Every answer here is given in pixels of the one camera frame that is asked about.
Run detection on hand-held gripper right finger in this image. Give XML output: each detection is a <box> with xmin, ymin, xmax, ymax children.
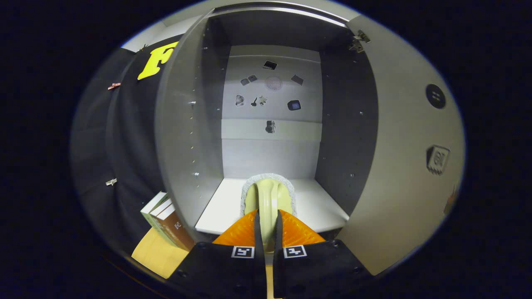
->
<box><xmin>272</xmin><ymin>209</ymin><xmax>374</xmax><ymax>299</ymax></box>

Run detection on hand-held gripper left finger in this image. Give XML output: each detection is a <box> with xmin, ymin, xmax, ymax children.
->
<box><xmin>166</xmin><ymin>209</ymin><xmax>266</xmax><ymax>299</ymax></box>

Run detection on pale yellow brush grey bristles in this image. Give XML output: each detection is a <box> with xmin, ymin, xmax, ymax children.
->
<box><xmin>240</xmin><ymin>173</ymin><xmax>297</xmax><ymax>254</ymax></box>

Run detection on brown book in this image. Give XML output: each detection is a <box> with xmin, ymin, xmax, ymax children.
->
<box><xmin>156</xmin><ymin>203</ymin><xmax>195</xmax><ymax>251</ymax></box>

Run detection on grey cabinet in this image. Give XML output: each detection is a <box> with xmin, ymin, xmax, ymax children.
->
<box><xmin>154</xmin><ymin>4</ymin><xmax>379</xmax><ymax>243</ymax></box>

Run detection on black backdrop cloth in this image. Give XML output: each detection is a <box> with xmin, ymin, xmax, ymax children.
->
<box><xmin>70</xmin><ymin>35</ymin><xmax>183</xmax><ymax>254</ymax></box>

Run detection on metal door hinge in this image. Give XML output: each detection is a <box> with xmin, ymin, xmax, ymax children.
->
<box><xmin>349</xmin><ymin>30</ymin><xmax>371</xmax><ymax>53</ymax></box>

